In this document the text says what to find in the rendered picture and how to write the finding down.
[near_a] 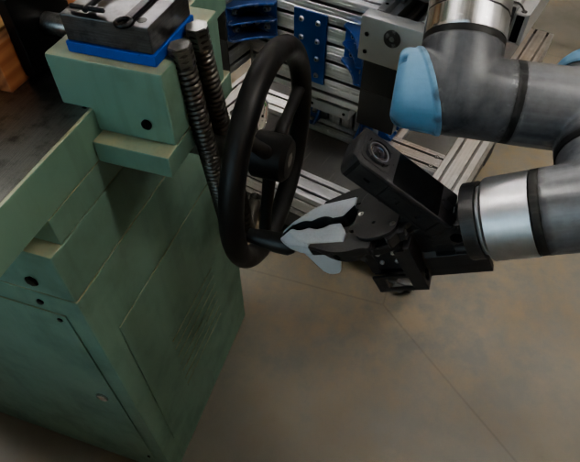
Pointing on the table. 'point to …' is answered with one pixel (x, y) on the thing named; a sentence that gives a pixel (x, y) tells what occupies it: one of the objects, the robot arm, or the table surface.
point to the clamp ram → (33, 29)
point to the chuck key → (88, 6)
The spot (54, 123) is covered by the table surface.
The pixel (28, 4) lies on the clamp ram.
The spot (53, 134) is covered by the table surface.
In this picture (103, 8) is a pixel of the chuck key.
